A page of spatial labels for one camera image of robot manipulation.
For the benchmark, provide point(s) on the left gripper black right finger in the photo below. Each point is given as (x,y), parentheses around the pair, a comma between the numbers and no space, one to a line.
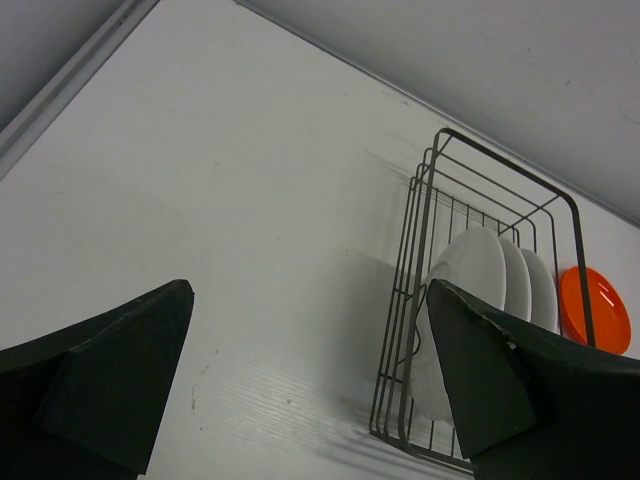
(530,404)

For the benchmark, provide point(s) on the white patterned plate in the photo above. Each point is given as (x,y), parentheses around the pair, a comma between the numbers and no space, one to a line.
(473,261)

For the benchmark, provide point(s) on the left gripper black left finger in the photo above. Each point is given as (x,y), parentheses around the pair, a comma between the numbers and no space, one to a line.
(87,401)

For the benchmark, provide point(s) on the orange plate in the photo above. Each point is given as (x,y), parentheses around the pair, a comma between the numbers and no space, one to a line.
(611,322)

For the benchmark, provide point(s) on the metal wire dish rack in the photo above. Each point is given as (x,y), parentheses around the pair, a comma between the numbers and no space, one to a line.
(458,184)

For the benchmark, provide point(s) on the white plate dark rim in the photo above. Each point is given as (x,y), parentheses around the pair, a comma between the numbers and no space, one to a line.
(544,305)

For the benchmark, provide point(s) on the white plate green rim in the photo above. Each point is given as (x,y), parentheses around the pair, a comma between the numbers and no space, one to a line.
(518,301)

